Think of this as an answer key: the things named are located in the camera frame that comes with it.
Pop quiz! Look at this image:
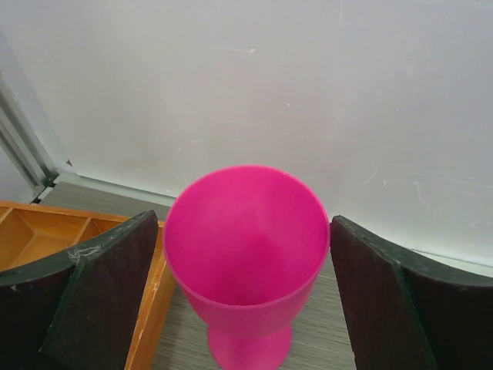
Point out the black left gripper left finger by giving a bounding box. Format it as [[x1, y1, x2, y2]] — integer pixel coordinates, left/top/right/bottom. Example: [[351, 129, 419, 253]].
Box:
[[1, 210, 158, 369]]

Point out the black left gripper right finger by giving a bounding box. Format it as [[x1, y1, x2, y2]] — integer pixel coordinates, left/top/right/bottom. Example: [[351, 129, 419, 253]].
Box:
[[330, 216, 492, 369]]

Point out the wooden compartment tray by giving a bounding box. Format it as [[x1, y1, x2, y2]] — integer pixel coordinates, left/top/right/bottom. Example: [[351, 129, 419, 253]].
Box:
[[1, 201, 176, 369]]

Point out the pink plastic wine glass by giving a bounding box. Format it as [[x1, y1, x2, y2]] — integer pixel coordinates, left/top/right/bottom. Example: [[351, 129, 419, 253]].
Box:
[[163, 165, 330, 369]]

